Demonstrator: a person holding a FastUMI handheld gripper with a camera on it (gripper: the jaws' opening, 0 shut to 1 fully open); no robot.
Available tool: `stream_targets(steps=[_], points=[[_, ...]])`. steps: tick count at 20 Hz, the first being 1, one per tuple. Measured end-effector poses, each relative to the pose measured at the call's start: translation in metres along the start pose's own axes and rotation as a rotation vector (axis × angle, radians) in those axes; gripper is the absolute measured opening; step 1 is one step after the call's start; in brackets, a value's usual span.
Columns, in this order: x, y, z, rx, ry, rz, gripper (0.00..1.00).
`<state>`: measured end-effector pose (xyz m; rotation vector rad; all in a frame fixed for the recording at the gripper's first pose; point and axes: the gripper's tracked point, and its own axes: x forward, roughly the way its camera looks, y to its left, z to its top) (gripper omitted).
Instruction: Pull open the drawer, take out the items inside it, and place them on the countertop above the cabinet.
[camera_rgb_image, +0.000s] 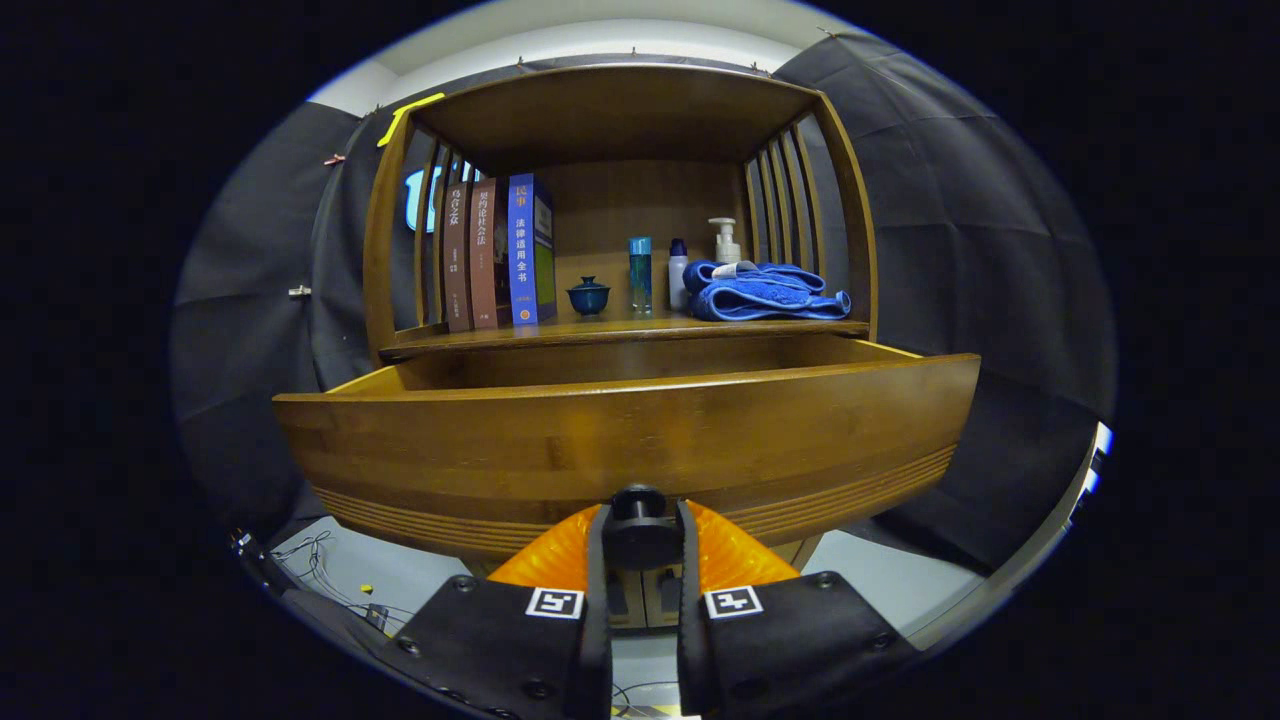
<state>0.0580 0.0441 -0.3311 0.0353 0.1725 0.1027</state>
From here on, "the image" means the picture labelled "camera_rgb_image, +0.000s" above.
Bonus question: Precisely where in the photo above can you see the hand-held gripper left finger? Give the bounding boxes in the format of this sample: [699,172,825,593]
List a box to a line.
[380,503,613,720]

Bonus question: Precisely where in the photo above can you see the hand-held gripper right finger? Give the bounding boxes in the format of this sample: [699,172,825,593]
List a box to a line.
[676,500,921,720]

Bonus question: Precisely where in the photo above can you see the wooden drawer with black knob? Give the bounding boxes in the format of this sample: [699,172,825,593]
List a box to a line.
[272,333,983,571]

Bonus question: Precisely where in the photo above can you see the wooden cabinet door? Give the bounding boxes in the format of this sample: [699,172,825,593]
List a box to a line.
[644,568,682,631]
[610,568,647,631]

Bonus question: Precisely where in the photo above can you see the wooden countertop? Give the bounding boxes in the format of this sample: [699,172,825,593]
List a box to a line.
[378,312,871,363]

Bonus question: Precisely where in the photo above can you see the wooden cabinet with shelf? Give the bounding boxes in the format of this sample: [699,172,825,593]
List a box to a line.
[362,63,879,633]

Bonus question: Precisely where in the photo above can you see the dark blue lidded teacup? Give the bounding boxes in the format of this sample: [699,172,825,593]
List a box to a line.
[566,276,612,317]

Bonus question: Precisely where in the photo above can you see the folded blue towel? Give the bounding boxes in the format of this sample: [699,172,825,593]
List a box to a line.
[683,260,852,323]

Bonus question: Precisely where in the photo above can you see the teal bottle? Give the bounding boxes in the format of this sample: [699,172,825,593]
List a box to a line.
[628,237,653,314]

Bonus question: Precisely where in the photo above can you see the brown book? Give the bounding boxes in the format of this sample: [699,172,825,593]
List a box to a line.
[468,178,513,330]
[441,182,473,333]

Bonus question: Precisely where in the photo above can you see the blue book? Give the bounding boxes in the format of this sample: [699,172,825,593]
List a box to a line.
[507,173,557,326]

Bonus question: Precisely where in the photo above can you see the white panel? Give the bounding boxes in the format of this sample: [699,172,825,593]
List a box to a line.
[1066,420,1114,529]

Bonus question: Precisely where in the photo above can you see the black backdrop cloth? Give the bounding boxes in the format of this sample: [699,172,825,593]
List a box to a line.
[170,35,1116,576]

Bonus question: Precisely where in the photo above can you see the tangled grey floor cables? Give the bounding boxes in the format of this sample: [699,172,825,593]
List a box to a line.
[270,530,421,631]

